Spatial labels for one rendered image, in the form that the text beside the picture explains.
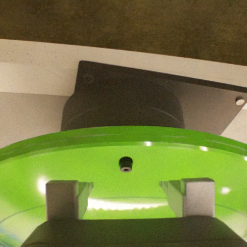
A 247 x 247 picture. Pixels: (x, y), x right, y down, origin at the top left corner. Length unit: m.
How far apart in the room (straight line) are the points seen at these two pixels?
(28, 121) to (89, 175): 0.24
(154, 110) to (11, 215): 0.16
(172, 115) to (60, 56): 0.14
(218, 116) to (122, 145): 0.24
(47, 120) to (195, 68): 0.19
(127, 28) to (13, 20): 0.50
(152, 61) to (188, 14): 1.08
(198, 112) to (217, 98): 0.03
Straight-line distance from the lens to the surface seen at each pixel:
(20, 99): 0.39
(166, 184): 0.16
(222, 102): 0.38
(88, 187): 0.16
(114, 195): 0.20
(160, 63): 0.36
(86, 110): 0.31
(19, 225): 0.25
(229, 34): 1.55
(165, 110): 0.32
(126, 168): 0.18
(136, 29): 1.45
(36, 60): 0.35
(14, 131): 0.44
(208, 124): 0.41
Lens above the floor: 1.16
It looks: 36 degrees down
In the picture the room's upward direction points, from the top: 179 degrees clockwise
